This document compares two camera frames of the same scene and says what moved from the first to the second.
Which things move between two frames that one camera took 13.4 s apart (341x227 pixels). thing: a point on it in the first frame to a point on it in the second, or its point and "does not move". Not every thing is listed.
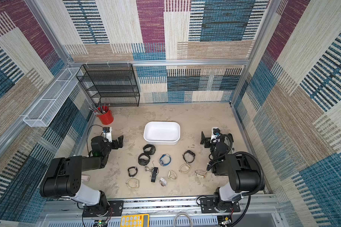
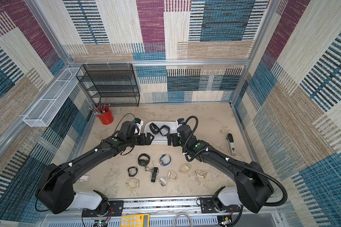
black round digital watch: (143, 159) does not move
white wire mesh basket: (43, 113) does not move
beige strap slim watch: (184, 168) does not move
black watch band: (149, 149) to (154, 128)
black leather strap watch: (155, 171) does not move
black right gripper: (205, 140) to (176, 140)
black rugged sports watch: (189, 156) to (165, 130)
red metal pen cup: (107, 117) does not move
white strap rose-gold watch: (201, 173) does not move
